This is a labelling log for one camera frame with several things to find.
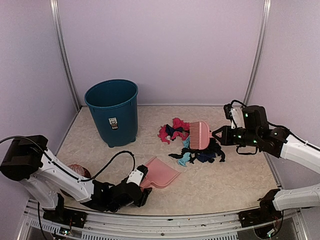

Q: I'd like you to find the light blue scrap near dustpan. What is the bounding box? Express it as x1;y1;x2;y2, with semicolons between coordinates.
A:
177;152;191;167

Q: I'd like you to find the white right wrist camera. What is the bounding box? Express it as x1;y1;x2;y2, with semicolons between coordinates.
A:
223;103;242;129

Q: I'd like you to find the dark blue scrap left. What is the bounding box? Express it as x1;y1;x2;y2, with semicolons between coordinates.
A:
165;124;183;137

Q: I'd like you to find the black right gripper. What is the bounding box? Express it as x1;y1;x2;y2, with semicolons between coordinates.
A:
213;125;261;147

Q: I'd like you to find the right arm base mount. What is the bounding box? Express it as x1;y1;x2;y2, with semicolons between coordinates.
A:
238;188;283;228

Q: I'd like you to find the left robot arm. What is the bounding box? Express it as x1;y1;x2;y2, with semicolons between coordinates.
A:
0;135;152;223

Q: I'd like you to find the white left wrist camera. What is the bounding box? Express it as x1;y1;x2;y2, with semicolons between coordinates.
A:
125;164;149;186

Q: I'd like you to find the front aluminium rail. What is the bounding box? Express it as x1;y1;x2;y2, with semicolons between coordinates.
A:
14;204;311;240

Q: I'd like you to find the light blue scrap front right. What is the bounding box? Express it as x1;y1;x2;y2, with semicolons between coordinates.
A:
182;138;190;149

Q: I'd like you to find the blue plastic waste bin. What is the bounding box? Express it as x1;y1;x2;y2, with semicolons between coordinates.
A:
84;79;138;148

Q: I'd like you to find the aluminium frame post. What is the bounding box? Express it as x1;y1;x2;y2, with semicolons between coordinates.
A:
49;0;82;113
243;0;272;105

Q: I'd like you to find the pink plastic dustpan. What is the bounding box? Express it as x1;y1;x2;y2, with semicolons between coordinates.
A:
140;157;181;189

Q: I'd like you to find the black and blue scrap pile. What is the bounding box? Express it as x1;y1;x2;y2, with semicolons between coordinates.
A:
168;138;226;164

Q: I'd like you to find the left aluminium frame post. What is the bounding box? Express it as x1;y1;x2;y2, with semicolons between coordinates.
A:
49;0;82;113

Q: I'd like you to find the pink scrap near bin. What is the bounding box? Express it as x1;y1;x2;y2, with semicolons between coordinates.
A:
157;125;189;144

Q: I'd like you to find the right aluminium frame post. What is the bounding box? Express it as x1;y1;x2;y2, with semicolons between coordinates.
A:
243;0;272;105

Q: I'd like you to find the large pink scrap back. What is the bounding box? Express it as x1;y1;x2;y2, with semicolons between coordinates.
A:
172;117;190;133

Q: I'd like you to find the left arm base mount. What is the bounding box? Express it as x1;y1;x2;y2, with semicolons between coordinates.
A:
43;193;87;229

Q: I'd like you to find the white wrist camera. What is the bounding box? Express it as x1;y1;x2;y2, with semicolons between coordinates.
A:
223;103;242;129
125;164;149;186

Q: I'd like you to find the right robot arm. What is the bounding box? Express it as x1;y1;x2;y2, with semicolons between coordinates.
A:
211;105;320;222

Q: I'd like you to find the pink plastic hand brush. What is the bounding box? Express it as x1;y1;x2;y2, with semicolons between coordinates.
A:
189;121;213;150

